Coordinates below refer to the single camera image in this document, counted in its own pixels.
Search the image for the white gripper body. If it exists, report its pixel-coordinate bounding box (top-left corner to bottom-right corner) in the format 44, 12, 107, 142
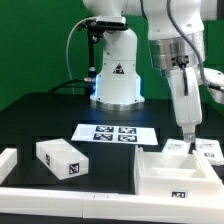
168, 67, 202, 129

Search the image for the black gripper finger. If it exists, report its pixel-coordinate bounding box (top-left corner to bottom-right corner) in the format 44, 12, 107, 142
183, 126, 195, 143

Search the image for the white door panel with tags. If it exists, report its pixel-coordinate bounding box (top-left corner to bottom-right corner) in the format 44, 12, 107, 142
162, 139, 190, 154

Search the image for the white cabinet body box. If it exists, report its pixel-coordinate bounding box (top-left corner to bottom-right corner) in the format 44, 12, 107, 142
134, 146, 223, 199

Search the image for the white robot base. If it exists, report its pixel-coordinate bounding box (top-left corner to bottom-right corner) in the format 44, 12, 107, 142
90, 28, 145, 111

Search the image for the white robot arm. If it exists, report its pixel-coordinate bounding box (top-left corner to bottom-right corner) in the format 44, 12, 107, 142
83, 0, 224, 142

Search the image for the white cabinet top block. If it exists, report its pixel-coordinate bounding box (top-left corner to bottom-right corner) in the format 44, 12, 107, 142
36, 139, 89, 180

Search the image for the white sheet with tags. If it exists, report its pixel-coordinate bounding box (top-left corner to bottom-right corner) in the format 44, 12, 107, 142
72, 124, 158, 145

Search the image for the white obstacle fence left piece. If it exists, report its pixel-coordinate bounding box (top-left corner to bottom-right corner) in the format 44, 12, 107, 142
0, 148, 17, 185

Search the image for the white obstacle fence front bar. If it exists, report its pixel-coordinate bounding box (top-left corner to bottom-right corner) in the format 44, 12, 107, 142
0, 187, 224, 224

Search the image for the black cable bundle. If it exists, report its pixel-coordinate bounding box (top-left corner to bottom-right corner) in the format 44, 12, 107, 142
47, 79, 98, 95

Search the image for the black camera on stand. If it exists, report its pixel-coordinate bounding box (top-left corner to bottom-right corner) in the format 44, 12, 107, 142
78, 16, 128, 33

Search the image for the grey cable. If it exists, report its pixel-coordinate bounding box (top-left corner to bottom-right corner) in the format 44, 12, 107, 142
65, 17, 92, 96

